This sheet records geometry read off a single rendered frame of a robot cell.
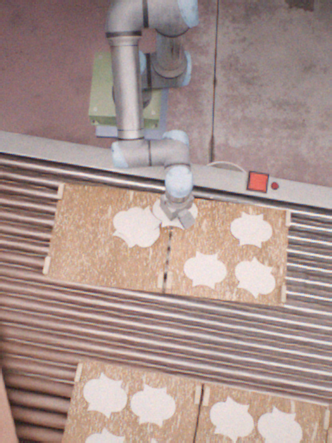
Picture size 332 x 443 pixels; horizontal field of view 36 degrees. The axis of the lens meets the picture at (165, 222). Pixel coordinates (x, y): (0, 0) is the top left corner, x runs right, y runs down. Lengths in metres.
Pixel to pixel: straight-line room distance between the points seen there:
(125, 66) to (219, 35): 1.95
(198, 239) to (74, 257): 0.44
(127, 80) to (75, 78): 1.76
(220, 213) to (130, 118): 0.58
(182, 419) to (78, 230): 0.72
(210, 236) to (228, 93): 1.46
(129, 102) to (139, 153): 0.14
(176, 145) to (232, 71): 1.78
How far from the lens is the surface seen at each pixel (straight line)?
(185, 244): 1.78
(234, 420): 1.75
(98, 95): 1.96
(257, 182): 1.88
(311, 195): 1.93
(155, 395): 1.72
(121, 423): 1.74
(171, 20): 1.39
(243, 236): 1.79
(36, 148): 1.95
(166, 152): 1.42
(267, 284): 1.78
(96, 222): 1.80
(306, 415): 1.81
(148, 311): 1.75
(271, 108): 3.09
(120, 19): 1.38
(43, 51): 3.27
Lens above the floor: 2.67
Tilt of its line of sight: 75 degrees down
